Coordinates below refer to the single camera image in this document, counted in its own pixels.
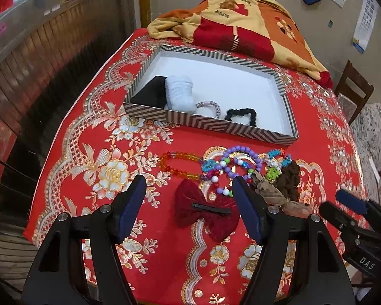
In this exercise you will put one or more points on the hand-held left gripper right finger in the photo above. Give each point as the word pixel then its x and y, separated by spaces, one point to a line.
pixel 247 213

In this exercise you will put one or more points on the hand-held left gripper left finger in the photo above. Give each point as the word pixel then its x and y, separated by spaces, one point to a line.
pixel 131 209

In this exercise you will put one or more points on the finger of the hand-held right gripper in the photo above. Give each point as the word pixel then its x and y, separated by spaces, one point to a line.
pixel 351 200
pixel 336 217

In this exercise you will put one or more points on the red bow hair clip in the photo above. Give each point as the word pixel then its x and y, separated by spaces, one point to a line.
pixel 190 206

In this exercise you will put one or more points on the striped cardboard box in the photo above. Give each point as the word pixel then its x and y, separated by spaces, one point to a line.
pixel 228 79

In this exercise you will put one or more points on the white paper sheet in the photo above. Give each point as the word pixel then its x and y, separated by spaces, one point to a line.
pixel 373 168

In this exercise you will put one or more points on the brown scrunchie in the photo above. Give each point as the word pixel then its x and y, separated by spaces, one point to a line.
pixel 290 181

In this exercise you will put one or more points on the floral patterned cloth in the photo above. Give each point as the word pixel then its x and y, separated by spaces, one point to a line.
pixel 377 127

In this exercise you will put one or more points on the red floral tablecloth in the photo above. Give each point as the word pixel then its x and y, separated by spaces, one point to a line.
pixel 92 133

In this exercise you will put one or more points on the black scrunchie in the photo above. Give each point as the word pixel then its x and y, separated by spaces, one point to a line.
pixel 241 114

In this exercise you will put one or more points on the black cloth pouch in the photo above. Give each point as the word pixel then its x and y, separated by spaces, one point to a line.
pixel 150 92

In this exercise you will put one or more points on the dark wooden chair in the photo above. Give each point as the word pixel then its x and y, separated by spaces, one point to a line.
pixel 352 76

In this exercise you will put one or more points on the white ribbed hair band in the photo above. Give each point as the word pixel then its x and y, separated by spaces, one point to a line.
pixel 181 93

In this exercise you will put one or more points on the wooden slatted panel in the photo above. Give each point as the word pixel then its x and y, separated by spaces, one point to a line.
pixel 50 57

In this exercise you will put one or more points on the red and yellow patterned blanket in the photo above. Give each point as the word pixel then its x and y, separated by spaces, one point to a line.
pixel 257 28

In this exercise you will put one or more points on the wall calendar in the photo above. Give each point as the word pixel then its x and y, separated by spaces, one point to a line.
pixel 365 19

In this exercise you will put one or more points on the golden door frame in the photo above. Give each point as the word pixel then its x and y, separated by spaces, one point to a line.
pixel 145 0

